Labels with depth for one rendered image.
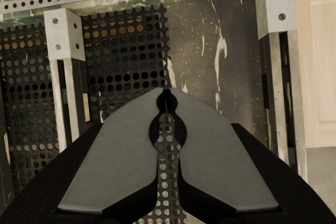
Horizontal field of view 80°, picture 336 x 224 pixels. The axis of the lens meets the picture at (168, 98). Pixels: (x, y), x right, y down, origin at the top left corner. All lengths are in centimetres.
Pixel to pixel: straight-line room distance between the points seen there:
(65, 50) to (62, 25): 6
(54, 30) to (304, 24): 62
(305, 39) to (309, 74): 8
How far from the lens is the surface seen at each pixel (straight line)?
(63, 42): 59
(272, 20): 53
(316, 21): 63
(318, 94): 61
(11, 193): 83
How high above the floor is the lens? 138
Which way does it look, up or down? 32 degrees down
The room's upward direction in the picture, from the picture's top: 179 degrees clockwise
